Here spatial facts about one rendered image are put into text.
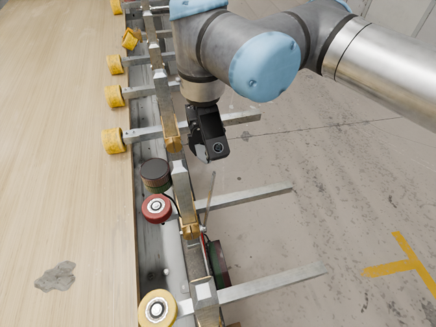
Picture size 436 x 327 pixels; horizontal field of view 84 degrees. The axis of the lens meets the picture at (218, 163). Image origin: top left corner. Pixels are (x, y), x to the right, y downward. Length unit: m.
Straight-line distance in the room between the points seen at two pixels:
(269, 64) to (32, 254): 0.68
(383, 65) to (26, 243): 0.81
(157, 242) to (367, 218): 1.44
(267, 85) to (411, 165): 2.19
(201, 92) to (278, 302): 1.29
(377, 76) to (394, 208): 1.76
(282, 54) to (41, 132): 0.90
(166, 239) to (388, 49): 0.84
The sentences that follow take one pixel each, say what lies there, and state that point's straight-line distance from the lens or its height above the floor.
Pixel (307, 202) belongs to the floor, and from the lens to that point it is 1.84.
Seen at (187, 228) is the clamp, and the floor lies 0.87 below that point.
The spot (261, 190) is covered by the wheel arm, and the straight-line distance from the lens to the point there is 0.77.
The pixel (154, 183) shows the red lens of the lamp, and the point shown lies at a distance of 0.50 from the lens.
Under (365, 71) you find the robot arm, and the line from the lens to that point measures 0.39.
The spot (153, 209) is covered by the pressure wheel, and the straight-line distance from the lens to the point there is 0.69.
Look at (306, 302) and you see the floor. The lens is 1.59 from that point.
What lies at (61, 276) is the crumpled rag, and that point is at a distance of 0.68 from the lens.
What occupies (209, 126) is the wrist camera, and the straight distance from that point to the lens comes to 0.50.
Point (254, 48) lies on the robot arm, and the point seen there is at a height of 1.36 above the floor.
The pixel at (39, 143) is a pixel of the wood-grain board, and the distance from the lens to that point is 1.03.
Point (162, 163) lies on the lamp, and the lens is 0.51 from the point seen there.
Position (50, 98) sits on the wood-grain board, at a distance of 1.23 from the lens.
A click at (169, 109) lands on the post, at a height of 1.07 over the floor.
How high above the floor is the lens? 1.49
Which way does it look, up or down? 50 degrees down
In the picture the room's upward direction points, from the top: straight up
